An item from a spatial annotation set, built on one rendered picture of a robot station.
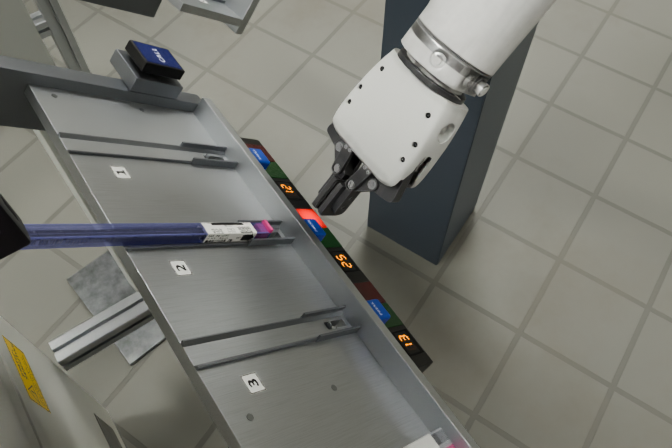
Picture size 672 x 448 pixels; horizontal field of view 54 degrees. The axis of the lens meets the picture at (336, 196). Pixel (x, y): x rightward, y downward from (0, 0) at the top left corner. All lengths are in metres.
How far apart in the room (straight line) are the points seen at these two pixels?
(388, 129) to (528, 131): 1.12
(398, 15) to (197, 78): 0.90
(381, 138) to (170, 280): 0.23
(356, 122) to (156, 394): 0.89
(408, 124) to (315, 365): 0.22
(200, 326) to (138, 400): 0.90
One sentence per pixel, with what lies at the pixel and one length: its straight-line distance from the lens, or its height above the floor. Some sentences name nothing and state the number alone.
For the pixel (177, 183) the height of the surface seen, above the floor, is 0.79.
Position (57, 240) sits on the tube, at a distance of 0.48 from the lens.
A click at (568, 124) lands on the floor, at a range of 1.75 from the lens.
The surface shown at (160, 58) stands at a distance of 0.71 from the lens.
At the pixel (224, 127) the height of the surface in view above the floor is 0.73.
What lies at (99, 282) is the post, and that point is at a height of 0.01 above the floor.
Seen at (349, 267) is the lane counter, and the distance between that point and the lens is 0.71.
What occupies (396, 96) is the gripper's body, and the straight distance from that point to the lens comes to 0.60.
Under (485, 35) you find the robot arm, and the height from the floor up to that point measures 0.91.
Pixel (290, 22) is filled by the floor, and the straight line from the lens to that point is 1.90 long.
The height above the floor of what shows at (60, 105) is 0.84.
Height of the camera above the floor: 1.29
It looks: 58 degrees down
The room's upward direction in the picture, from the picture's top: straight up
